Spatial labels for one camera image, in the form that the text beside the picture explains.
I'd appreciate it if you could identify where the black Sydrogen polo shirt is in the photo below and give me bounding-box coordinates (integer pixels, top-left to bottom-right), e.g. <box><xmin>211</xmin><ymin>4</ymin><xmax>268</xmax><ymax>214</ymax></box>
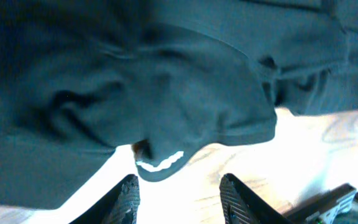
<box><xmin>0</xmin><ymin>0</ymin><xmax>358</xmax><ymax>209</ymax></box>

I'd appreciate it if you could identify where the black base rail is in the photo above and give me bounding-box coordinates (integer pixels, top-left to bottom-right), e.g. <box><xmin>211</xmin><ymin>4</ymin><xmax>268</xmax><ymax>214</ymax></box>
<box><xmin>283</xmin><ymin>184</ymin><xmax>358</xmax><ymax>224</ymax></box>

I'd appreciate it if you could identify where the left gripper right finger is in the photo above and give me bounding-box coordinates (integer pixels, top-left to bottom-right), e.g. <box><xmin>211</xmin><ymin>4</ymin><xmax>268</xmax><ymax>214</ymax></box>
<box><xmin>219</xmin><ymin>173</ymin><xmax>291</xmax><ymax>224</ymax></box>

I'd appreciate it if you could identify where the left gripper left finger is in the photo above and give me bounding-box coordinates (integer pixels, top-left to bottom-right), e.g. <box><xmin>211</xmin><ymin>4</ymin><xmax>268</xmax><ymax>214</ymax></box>
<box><xmin>70</xmin><ymin>174</ymin><xmax>140</xmax><ymax>224</ymax></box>

